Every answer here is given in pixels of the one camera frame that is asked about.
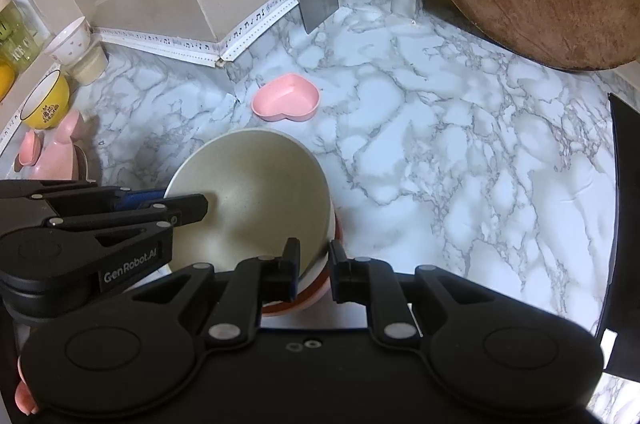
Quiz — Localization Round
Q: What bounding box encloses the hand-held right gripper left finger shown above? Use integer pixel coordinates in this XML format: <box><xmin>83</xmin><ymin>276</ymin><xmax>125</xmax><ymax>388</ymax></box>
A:
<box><xmin>131</xmin><ymin>237</ymin><xmax>305</xmax><ymax>348</ymax></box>

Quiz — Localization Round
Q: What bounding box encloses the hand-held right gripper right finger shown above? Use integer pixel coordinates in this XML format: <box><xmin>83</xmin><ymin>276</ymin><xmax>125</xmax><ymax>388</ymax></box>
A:
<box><xmin>327</xmin><ymin>239</ymin><xmax>493</xmax><ymax>348</ymax></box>

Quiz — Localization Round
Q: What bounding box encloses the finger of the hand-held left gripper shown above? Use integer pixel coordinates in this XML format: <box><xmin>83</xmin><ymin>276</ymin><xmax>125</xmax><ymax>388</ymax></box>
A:
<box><xmin>45</xmin><ymin>193</ymin><xmax>209</xmax><ymax>251</ymax></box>
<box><xmin>0</xmin><ymin>179</ymin><xmax>167</xmax><ymax>218</ymax></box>

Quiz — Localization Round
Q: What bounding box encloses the large cream bowl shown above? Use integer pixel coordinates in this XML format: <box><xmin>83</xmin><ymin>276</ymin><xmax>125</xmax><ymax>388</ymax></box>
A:
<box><xmin>163</xmin><ymin>129</ymin><xmax>335</xmax><ymax>301</ymax></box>

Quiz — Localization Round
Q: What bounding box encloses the pink bear-eared bowl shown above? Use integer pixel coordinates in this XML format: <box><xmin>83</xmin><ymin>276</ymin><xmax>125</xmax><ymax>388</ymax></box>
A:
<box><xmin>30</xmin><ymin>108</ymin><xmax>89</xmax><ymax>183</ymax></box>

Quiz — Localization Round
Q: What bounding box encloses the person's left hand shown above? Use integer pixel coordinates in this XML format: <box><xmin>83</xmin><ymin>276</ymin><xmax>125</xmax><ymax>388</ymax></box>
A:
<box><xmin>15</xmin><ymin>353</ymin><xmax>44</xmax><ymax>418</ymax></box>

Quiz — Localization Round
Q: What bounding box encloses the small pink dish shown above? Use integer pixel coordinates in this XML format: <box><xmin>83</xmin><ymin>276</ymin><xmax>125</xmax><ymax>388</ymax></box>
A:
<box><xmin>16</xmin><ymin>128</ymin><xmax>44</xmax><ymax>168</ymax></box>

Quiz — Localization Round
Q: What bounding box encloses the yellow bowl with print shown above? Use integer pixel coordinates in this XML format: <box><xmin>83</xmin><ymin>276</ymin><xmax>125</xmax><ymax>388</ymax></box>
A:
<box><xmin>19</xmin><ymin>69</ymin><xmax>71</xmax><ymax>129</ymax></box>

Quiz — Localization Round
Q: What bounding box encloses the pink heart-shaped dish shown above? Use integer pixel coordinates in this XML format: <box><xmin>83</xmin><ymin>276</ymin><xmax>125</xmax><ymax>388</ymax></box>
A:
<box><xmin>251</xmin><ymin>73</ymin><xmax>321</xmax><ymax>123</ymax></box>

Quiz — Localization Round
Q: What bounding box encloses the white bowl with pink hearts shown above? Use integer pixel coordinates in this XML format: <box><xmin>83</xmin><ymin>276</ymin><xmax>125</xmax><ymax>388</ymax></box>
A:
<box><xmin>45</xmin><ymin>16</ymin><xmax>94</xmax><ymax>66</ymax></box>

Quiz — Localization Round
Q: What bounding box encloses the yellow mug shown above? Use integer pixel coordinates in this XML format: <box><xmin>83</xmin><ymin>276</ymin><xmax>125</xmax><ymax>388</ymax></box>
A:
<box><xmin>0</xmin><ymin>58</ymin><xmax>17</xmax><ymax>104</ymax></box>

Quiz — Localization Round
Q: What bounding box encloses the black flat appliance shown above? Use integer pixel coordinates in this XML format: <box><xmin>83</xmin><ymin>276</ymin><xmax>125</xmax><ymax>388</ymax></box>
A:
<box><xmin>594</xmin><ymin>93</ymin><xmax>640</xmax><ymax>383</ymax></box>

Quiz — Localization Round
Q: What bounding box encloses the glass pitcher with white handle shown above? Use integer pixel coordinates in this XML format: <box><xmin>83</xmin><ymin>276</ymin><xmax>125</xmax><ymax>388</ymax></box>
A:
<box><xmin>0</xmin><ymin>0</ymin><xmax>42</xmax><ymax>71</ymax></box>

